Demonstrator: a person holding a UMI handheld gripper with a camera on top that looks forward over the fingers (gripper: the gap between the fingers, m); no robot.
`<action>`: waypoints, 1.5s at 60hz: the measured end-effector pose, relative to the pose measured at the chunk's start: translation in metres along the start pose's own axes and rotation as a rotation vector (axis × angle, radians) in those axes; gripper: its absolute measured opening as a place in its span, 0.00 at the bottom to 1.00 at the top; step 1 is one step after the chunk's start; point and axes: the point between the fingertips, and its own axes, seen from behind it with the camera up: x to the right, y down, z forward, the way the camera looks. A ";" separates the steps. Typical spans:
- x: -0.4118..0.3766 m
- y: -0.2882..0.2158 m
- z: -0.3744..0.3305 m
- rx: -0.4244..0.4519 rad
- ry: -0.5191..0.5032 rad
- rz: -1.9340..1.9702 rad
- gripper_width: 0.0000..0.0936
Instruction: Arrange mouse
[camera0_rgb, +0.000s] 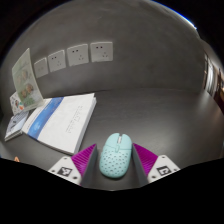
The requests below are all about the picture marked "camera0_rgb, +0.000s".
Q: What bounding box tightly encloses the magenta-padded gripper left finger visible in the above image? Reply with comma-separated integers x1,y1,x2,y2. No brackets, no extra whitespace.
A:
48,143,100,188

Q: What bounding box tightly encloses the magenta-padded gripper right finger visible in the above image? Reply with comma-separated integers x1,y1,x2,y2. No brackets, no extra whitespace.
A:
132,142,181,188

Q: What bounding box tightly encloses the mint green perforated computer mouse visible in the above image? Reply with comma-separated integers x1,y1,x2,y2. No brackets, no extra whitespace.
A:
99,132,134,179

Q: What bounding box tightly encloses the white book with blue stripe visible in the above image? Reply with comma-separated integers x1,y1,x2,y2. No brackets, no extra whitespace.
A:
21,92,98,156

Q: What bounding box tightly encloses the grey thin booklet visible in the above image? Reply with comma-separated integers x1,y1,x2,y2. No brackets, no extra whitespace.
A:
4,109,30,142

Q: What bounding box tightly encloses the small white colourful printed card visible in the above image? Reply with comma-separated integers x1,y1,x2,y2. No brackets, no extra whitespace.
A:
9,91,26,116

